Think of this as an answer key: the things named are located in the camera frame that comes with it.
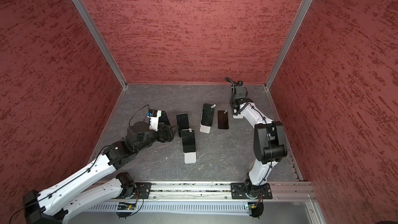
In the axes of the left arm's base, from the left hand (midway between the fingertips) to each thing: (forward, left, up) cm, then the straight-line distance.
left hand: (170, 128), depth 74 cm
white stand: (-7, -9, -21) cm, 24 cm away
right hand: (+25, -38, -8) cm, 46 cm away
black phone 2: (-2, -9, -9) cm, 12 cm away
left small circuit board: (-30, +21, -23) cm, 43 cm away
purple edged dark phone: (+19, -29, -22) cm, 41 cm away
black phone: (+10, -4, -11) cm, 15 cm away
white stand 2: (+19, -40, -18) cm, 48 cm away
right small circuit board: (-29, -39, -21) cm, 54 cm away
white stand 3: (+10, -17, -19) cm, 28 cm away
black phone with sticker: (+15, -19, -9) cm, 25 cm away
